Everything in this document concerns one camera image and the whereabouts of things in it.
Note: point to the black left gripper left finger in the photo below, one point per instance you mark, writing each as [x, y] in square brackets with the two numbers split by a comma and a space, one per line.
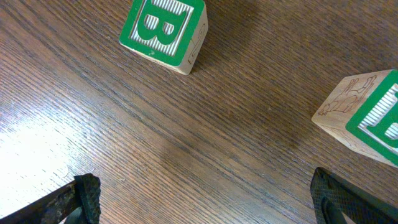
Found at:
[75, 202]

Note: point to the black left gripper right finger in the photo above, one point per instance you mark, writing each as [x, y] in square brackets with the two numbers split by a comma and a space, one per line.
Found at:
[334, 199]

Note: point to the green b block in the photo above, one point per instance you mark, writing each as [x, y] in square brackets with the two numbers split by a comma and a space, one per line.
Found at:
[168, 32]
[361, 112]

